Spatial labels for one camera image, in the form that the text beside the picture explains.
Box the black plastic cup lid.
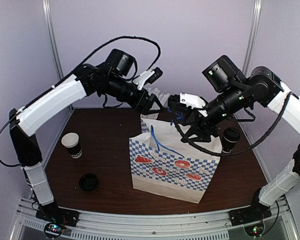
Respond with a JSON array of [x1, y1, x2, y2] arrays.
[[223, 127, 241, 142]]

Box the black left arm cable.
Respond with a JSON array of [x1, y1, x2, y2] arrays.
[[0, 36, 162, 168]]

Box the aluminium frame post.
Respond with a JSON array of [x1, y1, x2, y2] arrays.
[[242, 0, 263, 74], [41, 0, 73, 112]]

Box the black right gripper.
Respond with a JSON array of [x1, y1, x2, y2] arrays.
[[182, 83, 249, 142]]

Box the black paper coffee cup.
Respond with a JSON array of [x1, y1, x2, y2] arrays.
[[221, 137, 238, 154]]

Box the wrapped white straws bundle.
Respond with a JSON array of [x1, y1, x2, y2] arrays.
[[147, 87, 170, 107]]

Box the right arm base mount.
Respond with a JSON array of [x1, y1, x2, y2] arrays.
[[229, 207, 272, 238]]

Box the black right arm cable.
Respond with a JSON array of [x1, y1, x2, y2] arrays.
[[168, 92, 294, 157]]

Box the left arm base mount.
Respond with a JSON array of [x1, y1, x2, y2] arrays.
[[35, 208, 80, 239]]

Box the blue checkered paper bag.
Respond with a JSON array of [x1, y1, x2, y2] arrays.
[[129, 116, 220, 204]]

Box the white right camera bracket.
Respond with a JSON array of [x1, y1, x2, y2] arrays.
[[168, 92, 208, 117]]

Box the right aluminium frame post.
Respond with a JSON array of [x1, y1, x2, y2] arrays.
[[242, 0, 263, 74]]

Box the black paper cups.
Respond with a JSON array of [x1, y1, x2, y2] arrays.
[[61, 132, 82, 159]]

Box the left aluminium frame post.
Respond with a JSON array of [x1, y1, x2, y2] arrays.
[[41, 0, 73, 112]]

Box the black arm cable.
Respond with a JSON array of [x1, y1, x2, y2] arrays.
[[0, 36, 162, 168], [168, 92, 294, 157]]

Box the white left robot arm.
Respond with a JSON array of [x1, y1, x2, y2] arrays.
[[9, 63, 163, 222]]

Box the remaining black lids stack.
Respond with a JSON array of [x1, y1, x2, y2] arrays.
[[79, 173, 99, 192]]

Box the aluminium front rail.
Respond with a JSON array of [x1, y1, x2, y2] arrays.
[[11, 197, 299, 240]]

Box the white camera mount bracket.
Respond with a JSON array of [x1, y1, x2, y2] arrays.
[[132, 67, 163, 91]]

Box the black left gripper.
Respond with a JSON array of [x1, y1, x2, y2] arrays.
[[104, 73, 165, 115]]

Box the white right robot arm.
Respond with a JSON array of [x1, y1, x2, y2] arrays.
[[177, 63, 300, 221]]

